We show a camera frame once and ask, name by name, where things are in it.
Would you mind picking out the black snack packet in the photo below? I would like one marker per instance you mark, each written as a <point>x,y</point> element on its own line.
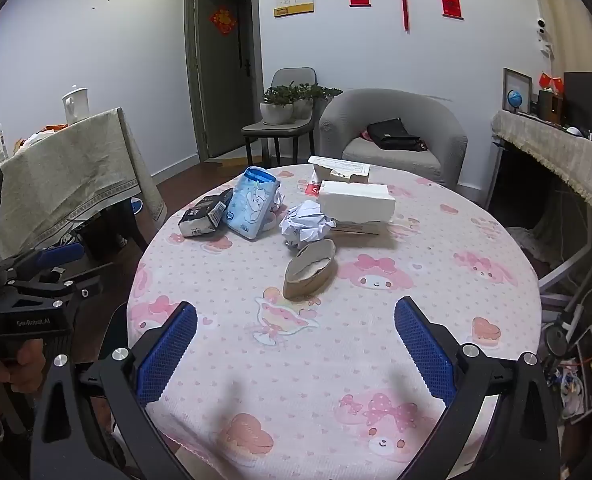
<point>201,217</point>

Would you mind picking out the opened cardboard parcel box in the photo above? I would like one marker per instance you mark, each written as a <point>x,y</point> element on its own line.
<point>336,165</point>

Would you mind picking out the white plastic bag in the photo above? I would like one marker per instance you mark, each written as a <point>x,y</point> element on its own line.
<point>31,141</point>

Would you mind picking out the pink printed tablecloth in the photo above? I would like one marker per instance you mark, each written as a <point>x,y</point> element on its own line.
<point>326,350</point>

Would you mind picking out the brown wooden box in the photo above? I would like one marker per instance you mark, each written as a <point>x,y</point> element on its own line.
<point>550,107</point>

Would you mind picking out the white kettle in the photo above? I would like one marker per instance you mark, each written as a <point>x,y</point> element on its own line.
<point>76,105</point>

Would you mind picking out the white box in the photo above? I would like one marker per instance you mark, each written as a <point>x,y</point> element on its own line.
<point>358,202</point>

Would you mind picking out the person's left hand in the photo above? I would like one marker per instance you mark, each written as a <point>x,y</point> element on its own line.
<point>6,372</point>

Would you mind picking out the pink cloth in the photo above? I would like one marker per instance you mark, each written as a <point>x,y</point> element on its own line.
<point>363,135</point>

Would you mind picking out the red door decoration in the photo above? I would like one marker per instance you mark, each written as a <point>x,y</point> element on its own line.
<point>223,21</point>

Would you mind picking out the picture frame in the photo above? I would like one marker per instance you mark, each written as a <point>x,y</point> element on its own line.
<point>518,79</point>

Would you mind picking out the potted plant in white pot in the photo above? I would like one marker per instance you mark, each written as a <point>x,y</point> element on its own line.
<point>303,106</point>
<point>328,92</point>
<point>276,112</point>

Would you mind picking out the blue tissue packet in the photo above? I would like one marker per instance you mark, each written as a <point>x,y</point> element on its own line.
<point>248,205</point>

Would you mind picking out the beige lace-edged cloth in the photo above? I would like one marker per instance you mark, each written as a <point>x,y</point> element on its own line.
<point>565,155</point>

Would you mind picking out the orange packet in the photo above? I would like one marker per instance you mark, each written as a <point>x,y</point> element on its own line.
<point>56,128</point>

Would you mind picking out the dark door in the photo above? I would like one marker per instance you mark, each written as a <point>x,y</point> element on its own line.
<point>221,100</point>

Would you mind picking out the grey armchair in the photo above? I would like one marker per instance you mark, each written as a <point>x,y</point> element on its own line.
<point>435,135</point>

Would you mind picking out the black monitor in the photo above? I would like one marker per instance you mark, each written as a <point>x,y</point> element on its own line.
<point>588,100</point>

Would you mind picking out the black bag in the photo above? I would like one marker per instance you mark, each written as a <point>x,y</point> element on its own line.
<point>390,135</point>

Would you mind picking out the red and white packet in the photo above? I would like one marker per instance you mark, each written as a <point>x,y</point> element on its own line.
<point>313,189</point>

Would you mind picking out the small red flags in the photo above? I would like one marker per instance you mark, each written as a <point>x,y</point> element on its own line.
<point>545,80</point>

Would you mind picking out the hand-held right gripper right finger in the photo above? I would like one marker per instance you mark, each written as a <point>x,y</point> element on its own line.
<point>425,355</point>

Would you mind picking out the white security camera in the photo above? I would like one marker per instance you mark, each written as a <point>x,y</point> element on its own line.
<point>542,30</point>

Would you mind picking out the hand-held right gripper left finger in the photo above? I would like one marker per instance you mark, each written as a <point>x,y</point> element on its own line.
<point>168,350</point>

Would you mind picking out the brown paper roll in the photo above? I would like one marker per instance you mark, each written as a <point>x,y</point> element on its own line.
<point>308,285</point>

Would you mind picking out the large white paper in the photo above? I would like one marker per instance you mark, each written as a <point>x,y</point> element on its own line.
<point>306,222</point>

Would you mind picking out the grey chair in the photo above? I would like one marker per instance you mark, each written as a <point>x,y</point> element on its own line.
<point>296,76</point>

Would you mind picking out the small blue globe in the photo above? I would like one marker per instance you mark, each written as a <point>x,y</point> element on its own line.
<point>515,98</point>

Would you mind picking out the grey-green table cloth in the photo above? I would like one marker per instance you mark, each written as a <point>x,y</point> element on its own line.
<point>66,170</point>

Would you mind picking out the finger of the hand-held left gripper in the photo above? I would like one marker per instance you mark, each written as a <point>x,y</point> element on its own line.
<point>58,254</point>
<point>91,285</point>

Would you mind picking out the grey sneaker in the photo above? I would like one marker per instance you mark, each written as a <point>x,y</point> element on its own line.
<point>121,241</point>

